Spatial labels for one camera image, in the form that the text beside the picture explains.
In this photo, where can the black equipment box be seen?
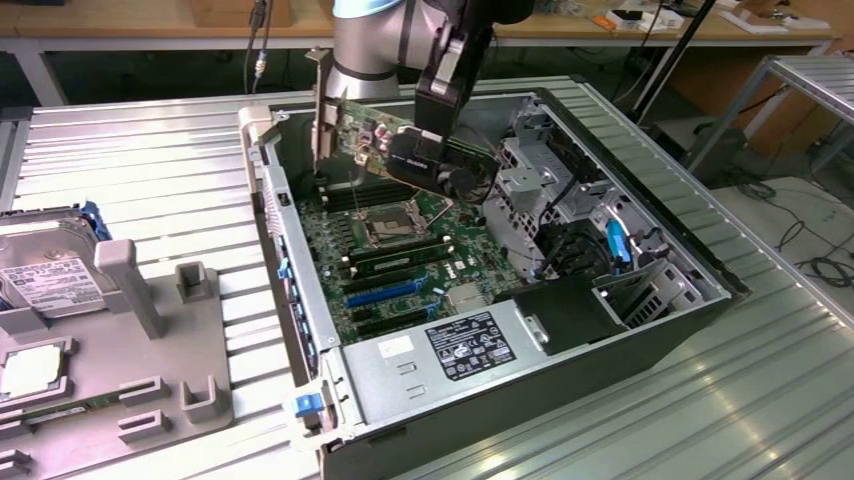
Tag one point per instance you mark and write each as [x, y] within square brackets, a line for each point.
[701, 145]

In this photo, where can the white flat package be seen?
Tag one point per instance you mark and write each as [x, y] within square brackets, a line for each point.
[755, 22]

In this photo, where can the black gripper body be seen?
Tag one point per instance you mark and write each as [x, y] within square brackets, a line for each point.
[494, 10]

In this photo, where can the blue case latch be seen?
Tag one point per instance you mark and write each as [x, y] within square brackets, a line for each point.
[309, 405]

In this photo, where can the wooden desk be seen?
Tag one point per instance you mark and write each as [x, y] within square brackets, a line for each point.
[568, 27]

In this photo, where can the silver power supply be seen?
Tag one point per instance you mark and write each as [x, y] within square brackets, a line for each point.
[401, 370]

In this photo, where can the green motherboard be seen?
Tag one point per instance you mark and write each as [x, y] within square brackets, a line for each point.
[461, 250]

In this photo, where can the silver CPU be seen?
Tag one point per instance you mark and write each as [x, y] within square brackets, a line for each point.
[27, 370]

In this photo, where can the metal frame table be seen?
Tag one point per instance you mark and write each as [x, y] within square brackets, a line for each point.
[815, 75]

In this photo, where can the installed RAM stick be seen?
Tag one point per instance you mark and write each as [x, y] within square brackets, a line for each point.
[401, 257]

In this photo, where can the silver drive cage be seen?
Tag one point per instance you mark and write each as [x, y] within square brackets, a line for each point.
[521, 180]

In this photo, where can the silver hard disk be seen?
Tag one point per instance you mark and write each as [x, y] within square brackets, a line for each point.
[47, 250]

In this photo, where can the silver chipset heatsink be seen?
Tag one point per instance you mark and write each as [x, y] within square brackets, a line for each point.
[470, 296]

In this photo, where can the thin metal locking lever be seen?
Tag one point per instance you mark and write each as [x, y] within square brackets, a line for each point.
[358, 200]
[441, 212]

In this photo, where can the silver socket cover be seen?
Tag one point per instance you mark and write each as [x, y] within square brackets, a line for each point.
[430, 207]

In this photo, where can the black open PC case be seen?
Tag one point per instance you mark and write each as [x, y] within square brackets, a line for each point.
[601, 375]

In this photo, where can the CPU socket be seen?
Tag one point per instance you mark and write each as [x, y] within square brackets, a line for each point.
[388, 227]

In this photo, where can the orange and white box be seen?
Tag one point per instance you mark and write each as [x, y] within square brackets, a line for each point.
[604, 21]

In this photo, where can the black stand pole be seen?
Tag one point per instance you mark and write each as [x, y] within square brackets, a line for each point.
[676, 52]

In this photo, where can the long black expansion slot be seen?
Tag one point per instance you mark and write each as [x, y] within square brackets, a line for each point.
[381, 282]
[394, 322]

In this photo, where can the green RAM stick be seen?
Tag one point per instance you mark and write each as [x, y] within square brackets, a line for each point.
[87, 402]

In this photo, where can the black RAM slot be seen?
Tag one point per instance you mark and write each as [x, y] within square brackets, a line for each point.
[368, 199]
[354, 189]

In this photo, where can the blue disk bracket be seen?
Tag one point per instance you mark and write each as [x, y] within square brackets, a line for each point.
[94, 220]

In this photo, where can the grey parts rack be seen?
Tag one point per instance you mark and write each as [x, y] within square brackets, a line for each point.
[101, 360]

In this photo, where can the silver perforated disk bay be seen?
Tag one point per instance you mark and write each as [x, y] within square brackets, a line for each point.
[657, 295]

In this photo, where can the green graphics card black cooler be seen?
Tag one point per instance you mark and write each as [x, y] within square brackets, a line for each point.
[408, 160]

